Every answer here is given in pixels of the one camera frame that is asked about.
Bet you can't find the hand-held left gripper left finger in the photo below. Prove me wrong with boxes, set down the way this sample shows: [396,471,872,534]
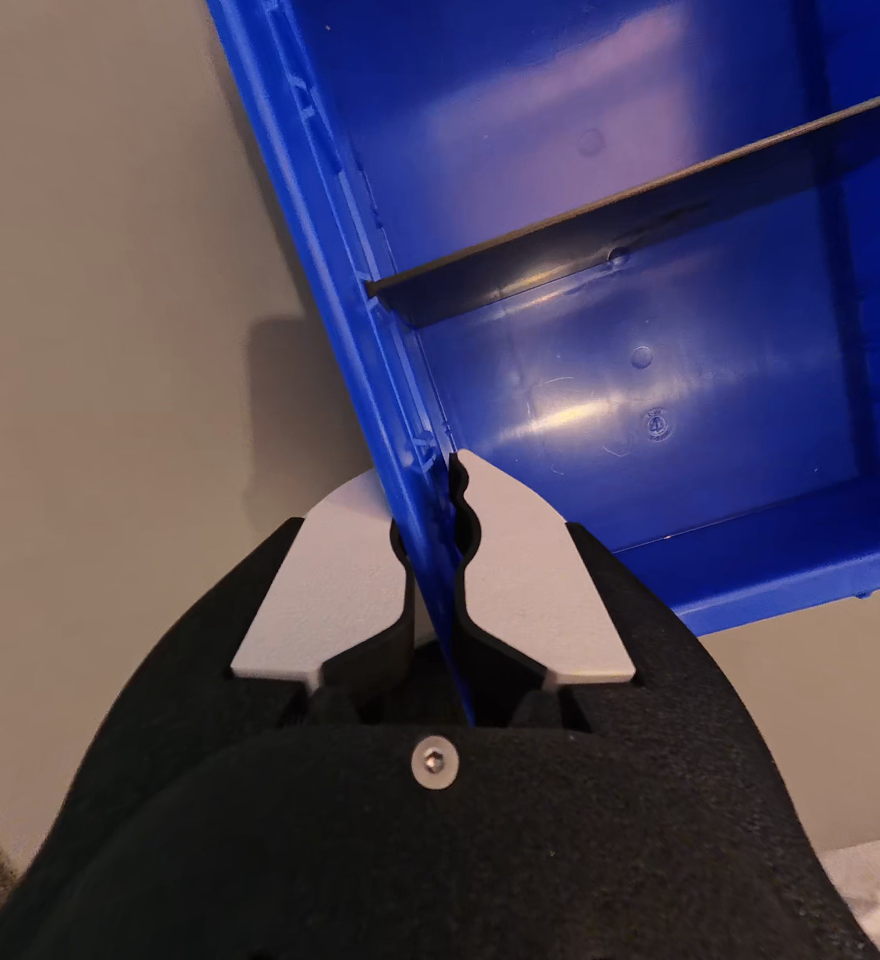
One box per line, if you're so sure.
[230,468,420,691]

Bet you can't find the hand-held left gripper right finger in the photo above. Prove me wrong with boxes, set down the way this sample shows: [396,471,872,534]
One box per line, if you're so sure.
[448,450,636,694]

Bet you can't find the blue plastic bin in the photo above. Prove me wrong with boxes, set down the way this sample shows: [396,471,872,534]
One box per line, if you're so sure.
[205,0,880,729]

